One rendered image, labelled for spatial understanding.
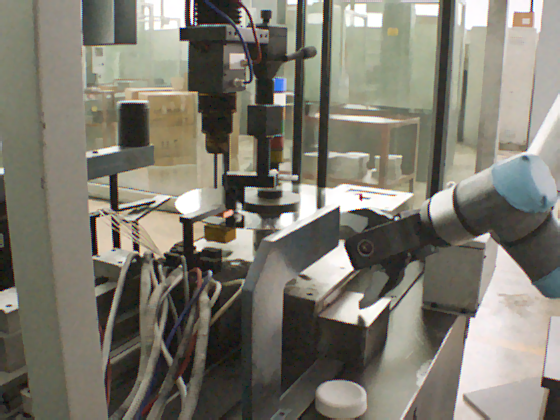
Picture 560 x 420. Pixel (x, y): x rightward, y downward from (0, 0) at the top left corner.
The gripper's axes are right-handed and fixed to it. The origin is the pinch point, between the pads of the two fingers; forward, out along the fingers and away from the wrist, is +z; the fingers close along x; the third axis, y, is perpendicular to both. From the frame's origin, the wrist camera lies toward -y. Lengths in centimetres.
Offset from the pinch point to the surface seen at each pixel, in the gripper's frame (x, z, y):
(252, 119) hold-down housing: 25.2, -0.5, -7.9
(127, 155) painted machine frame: 28.9, 18.9, -20.5
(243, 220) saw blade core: 11.2, 6.3, -10.4
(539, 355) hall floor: -57, 69, 166
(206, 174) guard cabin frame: 40, 64, 25
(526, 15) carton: 304, 221, 769
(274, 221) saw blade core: 9.5, 3.5, -6.8
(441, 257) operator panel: -4.0, -1.2, 24.3
